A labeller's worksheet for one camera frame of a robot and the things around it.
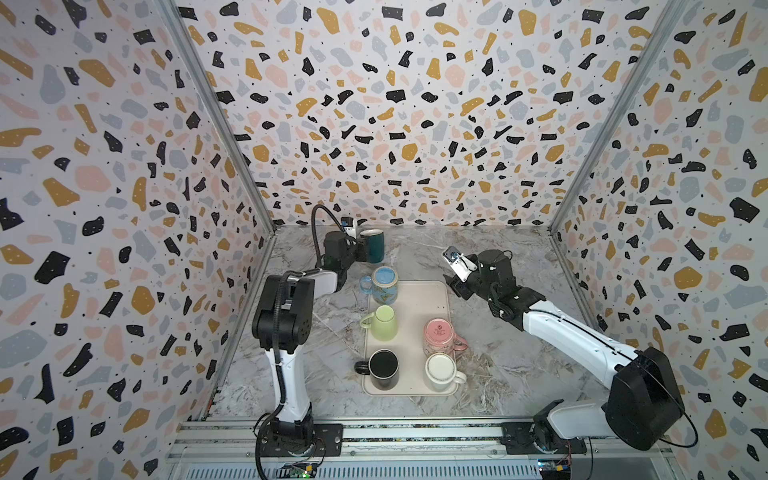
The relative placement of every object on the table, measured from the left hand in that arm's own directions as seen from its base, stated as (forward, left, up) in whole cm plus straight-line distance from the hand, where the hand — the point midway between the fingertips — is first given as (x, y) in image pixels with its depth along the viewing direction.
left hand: (367, 233), depth 99 cm
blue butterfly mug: (-17, -5, -5) cm, 19 cm away
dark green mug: (+6, -2, -13) cm, 14 cm away
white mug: (-43, -21, -8) cm, 48 cm away
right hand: (-18, -25, +8) cm, 32 cm away
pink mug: (-35, -21, -4) cm, 41 cm away
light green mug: (-30, -5, -5) cm, 31 cm away
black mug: (-42, -6, -5) cm, 43 cm away
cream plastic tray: (-30, -13, -16) cm, 36 cm away
